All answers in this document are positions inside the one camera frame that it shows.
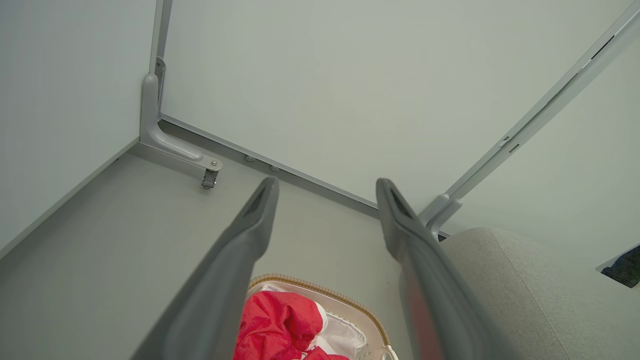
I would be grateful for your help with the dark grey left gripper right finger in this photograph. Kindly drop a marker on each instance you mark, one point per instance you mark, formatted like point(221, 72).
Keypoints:
point(435, 300)

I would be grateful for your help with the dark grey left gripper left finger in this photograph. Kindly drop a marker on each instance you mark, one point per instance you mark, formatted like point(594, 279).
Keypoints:
point(220, 300)

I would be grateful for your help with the red garment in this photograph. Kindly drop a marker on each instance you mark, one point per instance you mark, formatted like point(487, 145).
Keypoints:
point(275, 325)

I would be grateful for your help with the grey fabric sofa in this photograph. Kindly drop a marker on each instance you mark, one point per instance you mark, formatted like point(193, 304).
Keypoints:
point(540, 310)

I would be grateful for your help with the cream laundry basket brown rim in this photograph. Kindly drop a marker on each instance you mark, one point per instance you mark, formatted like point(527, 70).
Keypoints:
point(371, 326)

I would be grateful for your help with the white basket liner cloth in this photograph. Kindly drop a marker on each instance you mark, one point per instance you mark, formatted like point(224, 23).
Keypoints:
point(345, 336)

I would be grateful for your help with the black caster wheel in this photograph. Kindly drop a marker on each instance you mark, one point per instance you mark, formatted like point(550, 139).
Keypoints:
point(210, 178)

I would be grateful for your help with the dark blue patterned object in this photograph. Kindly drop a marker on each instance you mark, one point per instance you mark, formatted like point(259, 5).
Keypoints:
point(625, 267)

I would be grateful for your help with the grey partition frame post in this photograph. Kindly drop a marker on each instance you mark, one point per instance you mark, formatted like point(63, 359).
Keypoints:
point(161, 30)
point(550, 105)

